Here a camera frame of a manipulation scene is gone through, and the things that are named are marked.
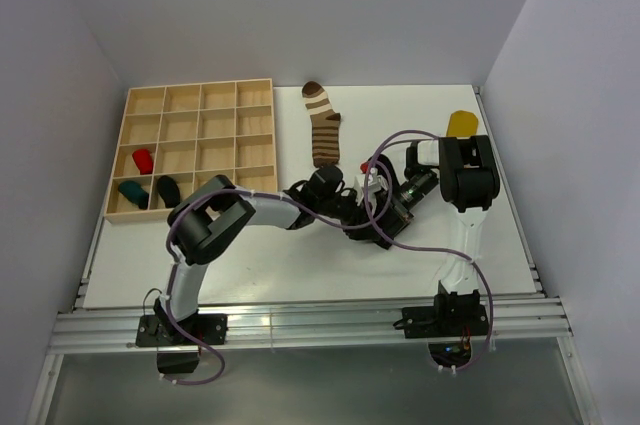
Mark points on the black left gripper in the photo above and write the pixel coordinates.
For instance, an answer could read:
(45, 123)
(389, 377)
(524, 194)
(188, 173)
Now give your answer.
(358, 215)

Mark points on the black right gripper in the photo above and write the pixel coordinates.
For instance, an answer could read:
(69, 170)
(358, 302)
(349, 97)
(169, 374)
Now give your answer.
(400, 218)

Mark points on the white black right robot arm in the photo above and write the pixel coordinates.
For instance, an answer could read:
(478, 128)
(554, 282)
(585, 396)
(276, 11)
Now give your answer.
(469, 181)

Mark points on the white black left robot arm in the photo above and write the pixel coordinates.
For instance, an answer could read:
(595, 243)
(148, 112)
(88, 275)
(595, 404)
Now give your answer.
(204, 225)

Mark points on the brown striped sock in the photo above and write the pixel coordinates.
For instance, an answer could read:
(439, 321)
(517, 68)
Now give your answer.
(325, 125)

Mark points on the yellow sock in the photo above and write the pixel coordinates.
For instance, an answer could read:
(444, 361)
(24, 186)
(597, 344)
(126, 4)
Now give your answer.
(462, 124)

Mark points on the wooden compartment tray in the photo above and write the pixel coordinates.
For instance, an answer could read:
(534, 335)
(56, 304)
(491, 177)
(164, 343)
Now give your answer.
(194, 132)

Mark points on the red rolled sock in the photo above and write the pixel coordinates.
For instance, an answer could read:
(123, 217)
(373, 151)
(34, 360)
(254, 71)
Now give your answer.
(143, 160)

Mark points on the green rolled sock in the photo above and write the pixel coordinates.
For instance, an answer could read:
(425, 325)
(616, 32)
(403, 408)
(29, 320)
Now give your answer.
(134, 193)

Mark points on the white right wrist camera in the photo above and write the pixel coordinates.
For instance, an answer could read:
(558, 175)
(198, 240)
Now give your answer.
(368, 188)

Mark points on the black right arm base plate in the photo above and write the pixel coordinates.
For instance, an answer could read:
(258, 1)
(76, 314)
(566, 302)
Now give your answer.
(425, 322)

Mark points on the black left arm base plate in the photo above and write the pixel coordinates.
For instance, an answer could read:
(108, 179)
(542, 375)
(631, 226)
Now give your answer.
(207, 328)

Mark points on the aluminium frame rail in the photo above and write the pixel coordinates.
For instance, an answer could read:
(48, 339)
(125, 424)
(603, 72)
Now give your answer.
(298, 325)

